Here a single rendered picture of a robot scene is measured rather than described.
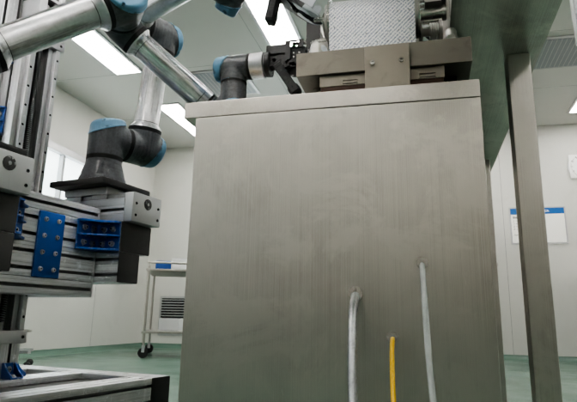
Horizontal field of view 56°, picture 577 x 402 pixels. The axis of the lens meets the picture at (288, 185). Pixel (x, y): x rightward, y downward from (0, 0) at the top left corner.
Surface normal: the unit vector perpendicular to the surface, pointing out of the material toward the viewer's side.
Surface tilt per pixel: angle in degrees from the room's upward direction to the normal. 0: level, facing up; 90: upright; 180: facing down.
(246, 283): 90
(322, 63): 90
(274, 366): 90
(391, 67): 90
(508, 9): 180
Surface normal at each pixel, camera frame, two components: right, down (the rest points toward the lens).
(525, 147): -0.25, -0.24
